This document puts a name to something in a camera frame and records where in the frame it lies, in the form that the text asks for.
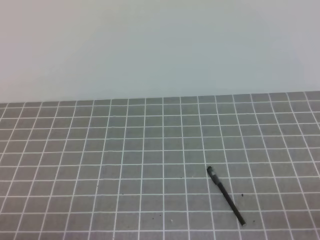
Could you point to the black pen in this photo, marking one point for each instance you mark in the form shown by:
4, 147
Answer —
231, 204

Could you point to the black pen cap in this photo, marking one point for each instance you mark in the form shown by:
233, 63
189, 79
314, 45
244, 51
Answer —
212, 174

